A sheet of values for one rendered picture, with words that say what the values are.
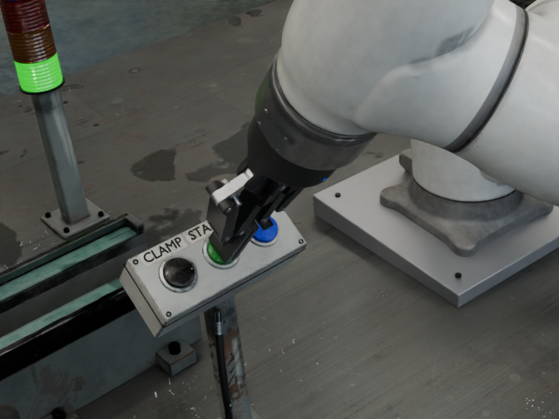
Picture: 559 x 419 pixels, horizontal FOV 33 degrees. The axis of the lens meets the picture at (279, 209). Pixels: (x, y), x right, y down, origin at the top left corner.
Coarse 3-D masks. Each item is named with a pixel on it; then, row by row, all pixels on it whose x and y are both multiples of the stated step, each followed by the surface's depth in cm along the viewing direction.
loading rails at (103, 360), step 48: (96, 240) 121; (144, 240) 123; (0, 288) 114; (48, 288) 116; (96, 288) 113; (0, 336) 114; (48, 336) 106; (96, 336) 110; (144, 336) 115; (192, 336) 120; (0, 384) 104; (48, 384) 108; (96, 384) 113
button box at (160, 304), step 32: (288, 224) 95; (160, 256) 89; (192, 256) 90; (256, 256) 92; (288, 256) 94; (128, 288) 91; (160, 288) 88; (192, 288) 89; (224, 288) 90; (160, 320) 88
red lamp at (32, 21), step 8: (0, 0) 127; (24, 0) 126; (32, 0) 126; (40, 0) 128; (8, 8) 126; (16, 8) 126; (24, 8) 126; (32, 8) 127; (40, 8) 128; (8, 16) 127; (16, 16) 127; (24, 16) 127; (32, 16) 127; (40, 16) 128; (8, 24) 128; (16, 24) 127; (24, 24) 127; (32, 24) 128; (40, 24) 128; (16, 32) 128; (24, 32) 128
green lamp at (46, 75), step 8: (56, 56) 133; (16, 64) 132; (24, 64) 131; (32, 64) 131; (40, 64) 131; (48, 64) 132; (56, 64) 133; (24, 72) 131; (32, 72) 131; (40, 72) 131; (48, 72) 132; (56, 72) 133; (24, 80) 132; (32, 80) 132; (40, 80) 132; (48, 80) 132; (56, 80) 133; (24, 88) 133; (32, 88) 133; (40, 88) 133; (48, 88) 133
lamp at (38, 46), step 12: (48, 24) 130; (12, 36) 129; (24, 36) 128; (36, 36) 129; (48, 36) 130; (12, 48) 130; (24, 48) 129; (36, 48) 130; (48, 48) 131; (24, 60) 130; (36, 60) 130
